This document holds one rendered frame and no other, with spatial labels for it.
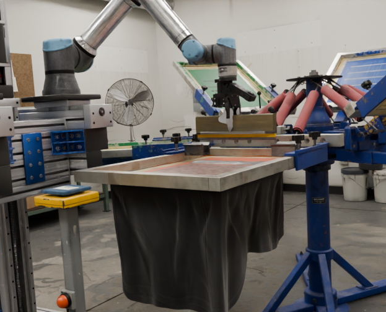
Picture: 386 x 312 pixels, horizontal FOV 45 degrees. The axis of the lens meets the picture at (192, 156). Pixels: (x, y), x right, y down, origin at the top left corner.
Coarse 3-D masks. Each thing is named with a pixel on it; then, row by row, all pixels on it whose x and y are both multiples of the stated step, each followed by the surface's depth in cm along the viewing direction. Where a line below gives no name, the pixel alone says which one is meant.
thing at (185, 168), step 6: (186, 162) 192; (156, 168) 177; (162, 168) 176; (168, 168) 175; (174, 168) 174; (180, 168) 173; (186, 168) 172; (192, 168) 171; (198, 168) 170; (204, 168) 169
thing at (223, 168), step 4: (240, 160) 188; (244, 160) 187; (248, 160) 186; (252, 160) 186; (256, 160) 185; (260, 160) 184; (264, 160) 183; (268, 160) 182; (228, 164) 178; (208, 168) 168; (212, 168) 168; (216, 168) 167; (220, 168) 166; (224, 168) 166; (228, 168) 165; (232, 168) 164; (236, 168) 164; (192, 172) 161; (196, 172) 160; (200, 172) 159; (204, 172) 159; (208, 172) 158; (212, 172) 158; (216, 172) 157; (220, 172) 157; (224, 172) 156
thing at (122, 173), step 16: (144, 160) 179; (160, 160) 187; (176, 160) 195; (272, 160) 152; (288, 160) 156; (80, 176) 154; (96, 176) 149; (112, 176) 145; (128, 176) 141; (144, 176) 137; (160, 176) 133; (176, 176) 130; (192, 176) 127; (208, 176) 124; (224, 176) 123; (240, 176) 130; (256, 176) 138
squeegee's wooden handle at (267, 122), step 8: (200, 120) 192; (208, 120) 189; (216, 120) 187; (240, 120) 181; (248, 120) 178; (256, 120) 177; (264, 120) 175; (272, 120) 173; (200, 128) 192; (208, 128) 190; (216, 128) 187; (224, 128) 185; (232, 128) 183; (240, 128) 181; (248, 128) 179; (256, 128) 177; (264, 128) 175; (272, 128) 173
